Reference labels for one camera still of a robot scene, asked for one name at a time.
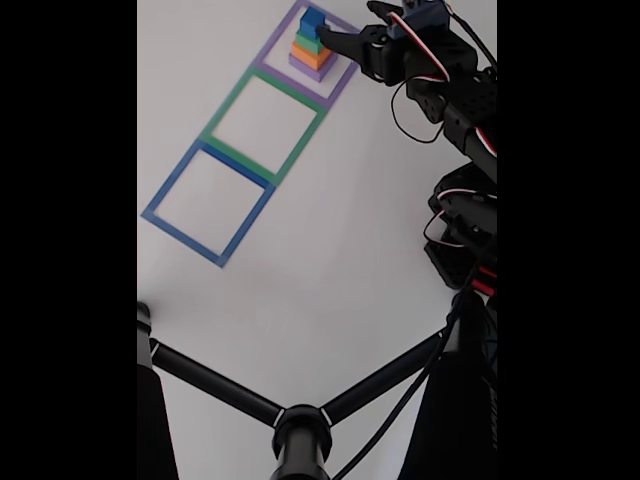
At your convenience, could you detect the green tape square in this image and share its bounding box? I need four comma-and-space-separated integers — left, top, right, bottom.
199, 64, 329, 187

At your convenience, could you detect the purple block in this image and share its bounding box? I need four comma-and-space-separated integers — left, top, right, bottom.
288, 52, 339, 84

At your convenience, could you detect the green block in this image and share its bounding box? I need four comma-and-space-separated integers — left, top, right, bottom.
294, 27, 331, 54

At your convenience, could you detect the camera board with blue mount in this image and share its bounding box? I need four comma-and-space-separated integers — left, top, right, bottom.
389, 0, 449, 40

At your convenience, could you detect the orange block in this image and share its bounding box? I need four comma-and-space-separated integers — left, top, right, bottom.
290, 40, 334, 71

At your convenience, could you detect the purple tape square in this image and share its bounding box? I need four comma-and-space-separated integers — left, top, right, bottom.
253, 0, 366, 110

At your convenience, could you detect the black camera tripod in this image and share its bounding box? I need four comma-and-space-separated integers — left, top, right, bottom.
137, 289, 498, 480

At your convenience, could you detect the blue tape square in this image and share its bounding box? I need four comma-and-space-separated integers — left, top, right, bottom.
141, 138, 277, 269

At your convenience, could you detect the small blue cube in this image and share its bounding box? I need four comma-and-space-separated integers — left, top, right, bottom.
299, 5, 327, 39

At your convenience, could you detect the red clamp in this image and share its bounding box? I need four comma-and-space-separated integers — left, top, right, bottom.
472, 267, 498, 296

